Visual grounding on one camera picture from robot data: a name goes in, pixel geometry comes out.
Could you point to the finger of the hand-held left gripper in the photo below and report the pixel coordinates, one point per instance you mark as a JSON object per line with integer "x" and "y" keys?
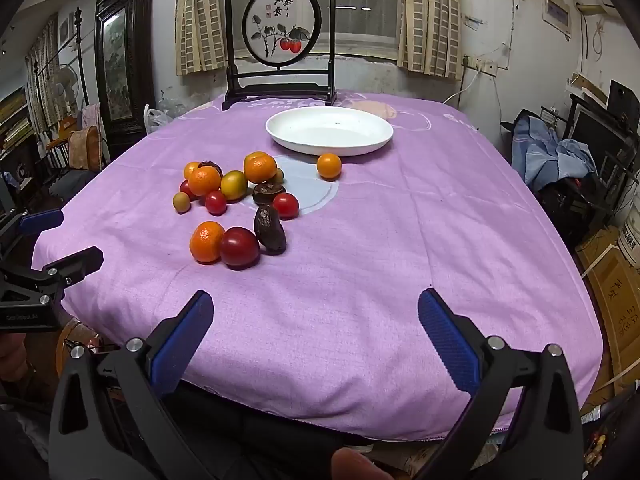
{"x": 45, "y": 220}
{"x": 75, "y": 264}

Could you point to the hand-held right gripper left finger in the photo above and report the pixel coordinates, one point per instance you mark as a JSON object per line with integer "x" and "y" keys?
{"x": 185, "y": 342}

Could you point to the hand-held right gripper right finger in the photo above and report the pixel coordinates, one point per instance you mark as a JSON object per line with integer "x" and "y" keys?
{"x": 445, "y": 340}

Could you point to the mandarin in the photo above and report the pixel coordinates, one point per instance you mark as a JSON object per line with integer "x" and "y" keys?
{"x": 260, "y": 167}
{"x": 204, "y": 181}
{"x": 206, "y": 242}

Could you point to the large dark red tomato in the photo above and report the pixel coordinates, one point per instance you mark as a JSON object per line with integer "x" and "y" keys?
{"x": 239, "y": 247}

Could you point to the small yellow-green tomato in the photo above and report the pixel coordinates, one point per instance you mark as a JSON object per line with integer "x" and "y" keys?
{"x": 181, "y": 202}

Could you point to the red cherry tomato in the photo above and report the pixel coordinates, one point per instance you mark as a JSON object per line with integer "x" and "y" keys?
{"x": 216, "y": 202}
{"x": 286, "y": 205}
{"x": 184, "y": 190}

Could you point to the long dark water chestnut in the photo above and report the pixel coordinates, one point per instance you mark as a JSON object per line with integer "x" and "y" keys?
{"x": 269, "y": 229}

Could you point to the white oval plate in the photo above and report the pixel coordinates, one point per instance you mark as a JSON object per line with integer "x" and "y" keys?
{"x": 330, "y": 132}

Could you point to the person's right hand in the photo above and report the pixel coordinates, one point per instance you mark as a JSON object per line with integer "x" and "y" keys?
{"x": 357, "y": 465}

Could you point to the orange cushion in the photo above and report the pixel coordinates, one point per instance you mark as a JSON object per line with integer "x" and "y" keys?
{"x": 84, "y": 147}

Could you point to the bookshelf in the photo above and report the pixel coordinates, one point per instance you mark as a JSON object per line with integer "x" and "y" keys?
{"x": 15, "y": 120}

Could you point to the purple tablecloth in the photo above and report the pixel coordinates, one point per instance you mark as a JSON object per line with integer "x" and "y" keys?
{"x": 350, "y": 285}

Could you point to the pink hanging cloth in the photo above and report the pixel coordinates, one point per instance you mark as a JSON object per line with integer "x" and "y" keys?
{"x": 90, "y": 115}

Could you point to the standing fan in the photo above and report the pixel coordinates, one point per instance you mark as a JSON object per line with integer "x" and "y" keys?
{"x": 64, "y": 85}

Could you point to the white plastic bag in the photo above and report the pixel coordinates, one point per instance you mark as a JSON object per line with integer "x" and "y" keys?
{"x": 157, "y": 119}

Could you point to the striped curtain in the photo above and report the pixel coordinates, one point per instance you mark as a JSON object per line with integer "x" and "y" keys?
{"x": 42, "y": 60}

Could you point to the dark coat rack pole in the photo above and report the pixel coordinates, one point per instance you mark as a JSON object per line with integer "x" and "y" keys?
{"x": 79, "y": 50}

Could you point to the cardboard box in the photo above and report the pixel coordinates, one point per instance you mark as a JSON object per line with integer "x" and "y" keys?
{"x": 615, "y": 290}

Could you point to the dark wooden cabinet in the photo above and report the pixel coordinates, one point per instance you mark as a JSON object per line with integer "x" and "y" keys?
{"x": 122, "y": 60}

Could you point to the blue cloth pile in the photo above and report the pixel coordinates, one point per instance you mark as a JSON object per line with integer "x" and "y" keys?
{"x": 545, "y": 152}

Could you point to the white bucket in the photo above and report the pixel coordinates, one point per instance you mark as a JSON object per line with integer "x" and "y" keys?
{"x": 631, "y": 235}

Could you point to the checked beige curtain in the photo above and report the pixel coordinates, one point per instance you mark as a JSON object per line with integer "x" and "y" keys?
{"x": 430, "y": 20}
{"x": 200, "y": 20}

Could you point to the round painting table screen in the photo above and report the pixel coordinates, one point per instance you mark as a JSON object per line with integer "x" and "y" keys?
{"x": 272, "y": 25}

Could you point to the black metal rack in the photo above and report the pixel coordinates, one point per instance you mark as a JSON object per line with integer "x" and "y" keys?
{"x": 622, "y": 97}

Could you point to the window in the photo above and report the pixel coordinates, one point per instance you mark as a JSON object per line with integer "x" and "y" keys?
{"x": 365, "y": 10}

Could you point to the wall power outlet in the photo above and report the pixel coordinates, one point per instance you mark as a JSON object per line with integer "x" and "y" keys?
{"x": 482, "y": 66}

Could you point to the small wall frame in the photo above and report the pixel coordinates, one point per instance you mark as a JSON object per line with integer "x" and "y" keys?
{"x": 557, "y": 10}

